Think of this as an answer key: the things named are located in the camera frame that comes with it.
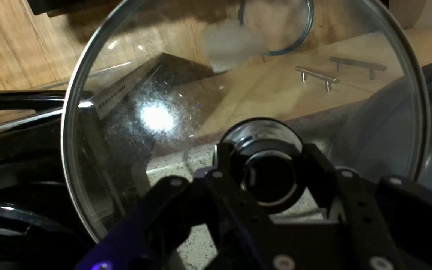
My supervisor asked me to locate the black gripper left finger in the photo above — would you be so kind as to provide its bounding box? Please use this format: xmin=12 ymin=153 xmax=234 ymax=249
xmin=75 ymin=141 xmax=279 ymax=270

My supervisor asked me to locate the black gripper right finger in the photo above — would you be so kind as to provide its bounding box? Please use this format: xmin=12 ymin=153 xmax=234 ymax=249
xmin=303 ymin=143 xmax=432 ymax=270

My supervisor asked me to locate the glass lid with black knob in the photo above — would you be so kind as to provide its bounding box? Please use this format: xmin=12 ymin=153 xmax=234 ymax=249
xmin=60 ymin=0 xmax=432 ymax=245

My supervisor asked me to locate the black frying pan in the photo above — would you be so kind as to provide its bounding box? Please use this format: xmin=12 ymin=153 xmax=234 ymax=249
xmin=0 ymin=179 xmax=96 ymax=270

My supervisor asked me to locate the black electric stove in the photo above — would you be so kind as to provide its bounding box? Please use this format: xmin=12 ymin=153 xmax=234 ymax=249
xmin=0 ymin=89 xmax=143 ymax=270

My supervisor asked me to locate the wooden upper cabinet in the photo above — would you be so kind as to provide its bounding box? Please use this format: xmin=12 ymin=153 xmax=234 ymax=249
xmin=0 ymin=0 xmax=432 ymax=132

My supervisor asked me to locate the metal cabinet handle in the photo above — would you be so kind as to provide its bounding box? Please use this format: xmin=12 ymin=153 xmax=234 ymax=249
xmin=293 ymin=65 xmax=341 ymax=93

